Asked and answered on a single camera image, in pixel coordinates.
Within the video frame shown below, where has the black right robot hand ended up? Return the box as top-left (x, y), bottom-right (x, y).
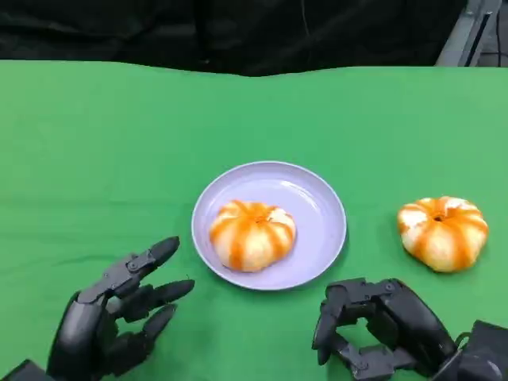
top-left (311, 277), bottom-right (457, 378)

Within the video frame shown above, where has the orange white toy bread roll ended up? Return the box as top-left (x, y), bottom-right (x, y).
top-left (209, 200), bottom-right (298, 273)
top-left (396, 196), bottom-right (489, 273)

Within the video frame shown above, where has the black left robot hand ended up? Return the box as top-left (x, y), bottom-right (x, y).
top-left (46, 236), bottom-right (196, 381)

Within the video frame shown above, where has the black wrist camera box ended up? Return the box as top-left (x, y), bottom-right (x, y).
top-left (432, 320), bottom-right (508, 381)
top-left (0, 359), bottom-right (52, 381)

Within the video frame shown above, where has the black backdrop cloth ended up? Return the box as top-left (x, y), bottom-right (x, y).
top-left (0, 0), bottom-right (469, 77)

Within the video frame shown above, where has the lilac plate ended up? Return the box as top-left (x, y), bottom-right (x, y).
top-left (190, 160), bottom-right (348, 291)

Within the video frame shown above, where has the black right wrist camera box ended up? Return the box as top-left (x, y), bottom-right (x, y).
top-left (432, 320), bottom-right (508, 381)

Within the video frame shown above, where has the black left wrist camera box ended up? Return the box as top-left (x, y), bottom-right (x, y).
top-left (0, 359), bottom-right (52, 381)

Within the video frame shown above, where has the grey metal frame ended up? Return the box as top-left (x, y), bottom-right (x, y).
top-left (435, 0), bottom-right (508, 68)

